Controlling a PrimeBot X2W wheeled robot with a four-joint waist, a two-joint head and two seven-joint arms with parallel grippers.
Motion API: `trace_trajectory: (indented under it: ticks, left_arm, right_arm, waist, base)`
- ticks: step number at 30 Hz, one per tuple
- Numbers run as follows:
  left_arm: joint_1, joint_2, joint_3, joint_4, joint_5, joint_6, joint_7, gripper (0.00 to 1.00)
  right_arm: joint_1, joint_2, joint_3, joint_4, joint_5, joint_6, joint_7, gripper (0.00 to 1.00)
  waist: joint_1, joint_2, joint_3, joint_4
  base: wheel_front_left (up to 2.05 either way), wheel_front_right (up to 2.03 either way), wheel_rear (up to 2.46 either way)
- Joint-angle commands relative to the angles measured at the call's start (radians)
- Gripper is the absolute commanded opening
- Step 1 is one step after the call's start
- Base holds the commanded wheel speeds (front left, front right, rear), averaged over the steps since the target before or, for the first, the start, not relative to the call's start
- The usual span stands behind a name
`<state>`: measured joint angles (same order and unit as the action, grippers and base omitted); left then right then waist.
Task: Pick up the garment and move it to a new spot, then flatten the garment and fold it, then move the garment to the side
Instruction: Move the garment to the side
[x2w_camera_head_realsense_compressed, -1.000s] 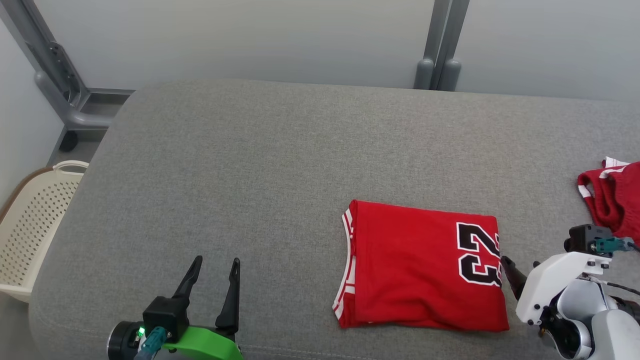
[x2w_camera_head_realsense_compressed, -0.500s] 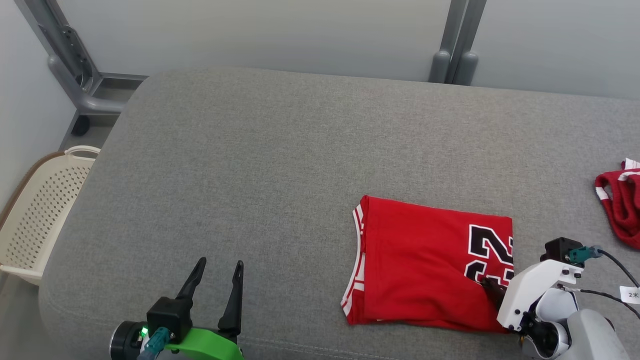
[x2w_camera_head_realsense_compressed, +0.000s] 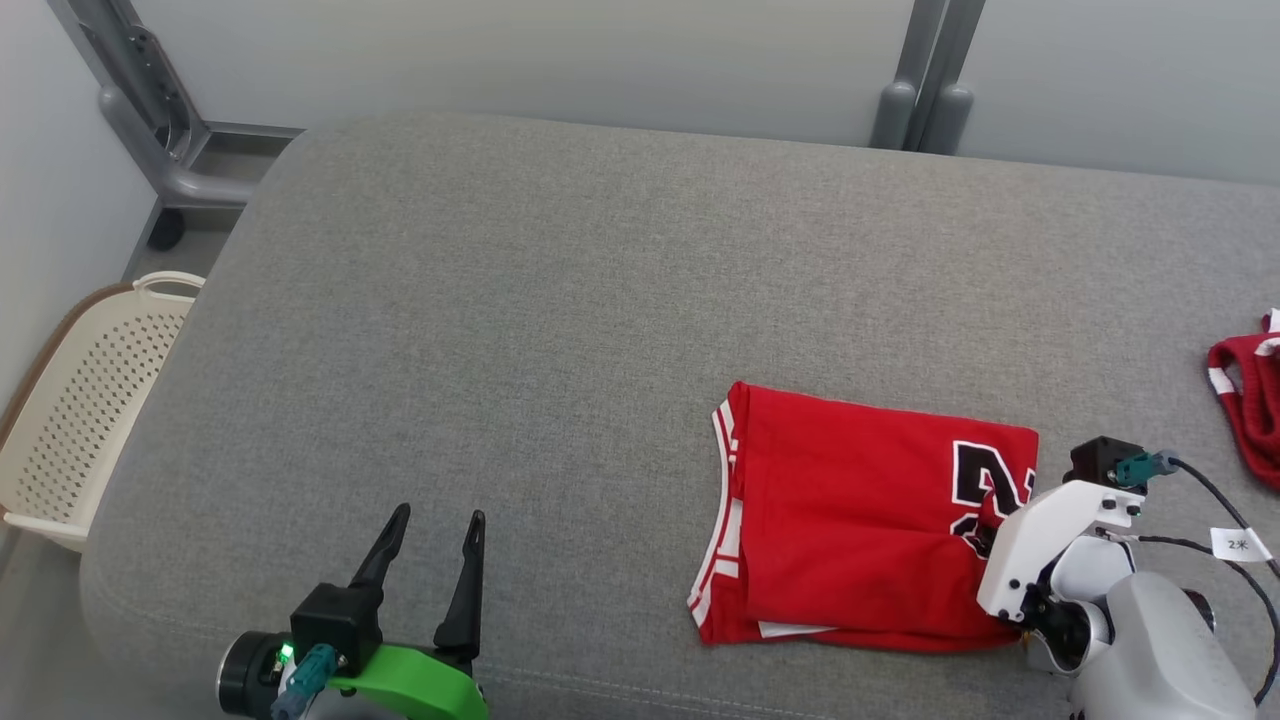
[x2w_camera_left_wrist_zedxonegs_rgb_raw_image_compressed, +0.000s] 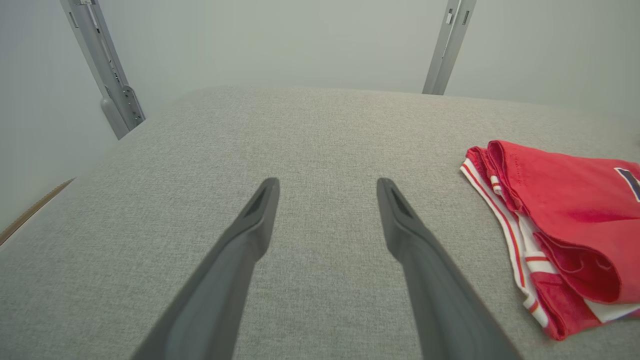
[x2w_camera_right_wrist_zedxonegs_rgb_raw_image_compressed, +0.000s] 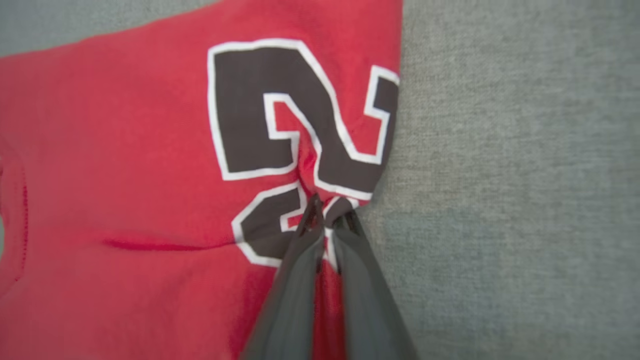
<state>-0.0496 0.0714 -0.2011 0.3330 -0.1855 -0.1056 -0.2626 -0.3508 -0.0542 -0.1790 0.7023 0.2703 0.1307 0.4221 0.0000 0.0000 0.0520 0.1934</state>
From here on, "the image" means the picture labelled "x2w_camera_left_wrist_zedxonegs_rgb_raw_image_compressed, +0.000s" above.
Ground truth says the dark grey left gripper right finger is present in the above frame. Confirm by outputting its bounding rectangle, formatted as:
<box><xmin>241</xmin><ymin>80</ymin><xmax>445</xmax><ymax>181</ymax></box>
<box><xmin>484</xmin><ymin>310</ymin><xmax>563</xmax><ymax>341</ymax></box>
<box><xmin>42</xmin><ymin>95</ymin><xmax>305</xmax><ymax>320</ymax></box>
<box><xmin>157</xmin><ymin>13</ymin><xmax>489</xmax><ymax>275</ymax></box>
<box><xmin>375</xmin><ymin>176</ymin><xmax>524</xmax><ymax>360</ymax></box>

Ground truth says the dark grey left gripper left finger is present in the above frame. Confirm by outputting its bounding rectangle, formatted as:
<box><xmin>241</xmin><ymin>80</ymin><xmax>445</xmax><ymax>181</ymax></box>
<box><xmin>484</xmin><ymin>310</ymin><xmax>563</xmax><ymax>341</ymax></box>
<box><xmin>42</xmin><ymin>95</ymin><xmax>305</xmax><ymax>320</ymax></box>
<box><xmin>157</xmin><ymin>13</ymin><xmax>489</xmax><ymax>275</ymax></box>
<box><xmin>129</xmin><ymin>176</ymin><xmax>281</xmax><ymax>360</ymax></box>

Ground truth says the grey metal partition post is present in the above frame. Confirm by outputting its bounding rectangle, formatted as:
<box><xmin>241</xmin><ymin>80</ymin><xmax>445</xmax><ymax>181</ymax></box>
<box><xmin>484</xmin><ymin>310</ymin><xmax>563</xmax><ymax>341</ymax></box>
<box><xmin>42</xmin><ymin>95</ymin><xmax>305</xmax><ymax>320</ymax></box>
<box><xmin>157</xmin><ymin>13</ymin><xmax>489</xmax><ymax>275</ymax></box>
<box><xmin>422</xmin><ymin>0</ymin><xmax>478</xmax><ymax>96</ymax></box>

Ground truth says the grey metal side frame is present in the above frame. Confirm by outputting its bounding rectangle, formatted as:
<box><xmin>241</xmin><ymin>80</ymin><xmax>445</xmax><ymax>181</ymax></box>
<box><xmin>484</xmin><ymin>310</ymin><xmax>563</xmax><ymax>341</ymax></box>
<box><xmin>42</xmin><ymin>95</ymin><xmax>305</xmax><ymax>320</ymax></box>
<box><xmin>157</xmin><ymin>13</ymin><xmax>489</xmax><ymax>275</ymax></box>
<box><xmin>59</xmin><ymin>0</ymin><xmax>147</xmax><ymax>141</ymax></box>

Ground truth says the red and white t-shirt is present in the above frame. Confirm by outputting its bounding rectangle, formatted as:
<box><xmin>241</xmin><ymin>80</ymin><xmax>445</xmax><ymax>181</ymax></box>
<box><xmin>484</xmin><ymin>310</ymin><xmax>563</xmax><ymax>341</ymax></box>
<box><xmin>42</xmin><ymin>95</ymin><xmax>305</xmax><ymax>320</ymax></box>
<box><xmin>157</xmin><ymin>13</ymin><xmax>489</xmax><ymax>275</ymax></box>
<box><xmin>459</xmin><ymin>139</ymin><xmax>640</xmax><ymax>342</ymax></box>

